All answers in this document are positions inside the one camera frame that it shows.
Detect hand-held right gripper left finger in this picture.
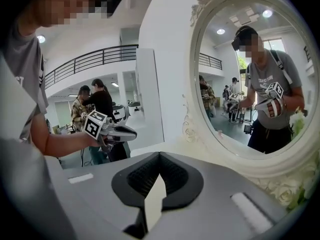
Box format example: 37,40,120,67
44,151,161,240

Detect white ornate oval mirror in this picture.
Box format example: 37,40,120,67
181,0,320,185

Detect person's left forearm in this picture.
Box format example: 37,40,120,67
29,113,101,158

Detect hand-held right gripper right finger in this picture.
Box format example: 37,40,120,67
148,151,288,240

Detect person's grey t-shirt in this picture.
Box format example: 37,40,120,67
0,18,50,145

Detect white artificial flowers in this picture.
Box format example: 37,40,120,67
258,156,320,210

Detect black floor cable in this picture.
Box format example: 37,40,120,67
79,147,94,168

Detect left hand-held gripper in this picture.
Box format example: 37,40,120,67
83,109,138,153

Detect white and black machine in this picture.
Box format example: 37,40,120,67
111,101,126,122
127,99,145,114

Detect black balcony railing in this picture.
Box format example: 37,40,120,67
44,43,139,90

